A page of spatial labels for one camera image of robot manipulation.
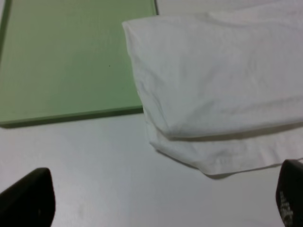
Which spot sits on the white short sleeve shirt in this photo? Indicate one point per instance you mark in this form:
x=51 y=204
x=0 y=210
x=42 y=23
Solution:
x=222 y=91

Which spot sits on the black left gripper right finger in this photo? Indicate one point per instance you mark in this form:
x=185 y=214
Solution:
x=289 y=193

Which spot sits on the light green plastic tray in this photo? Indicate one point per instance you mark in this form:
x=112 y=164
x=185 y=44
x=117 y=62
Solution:
x=62 y=60

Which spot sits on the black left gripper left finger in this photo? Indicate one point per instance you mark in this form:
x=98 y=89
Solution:
x=29 y=202

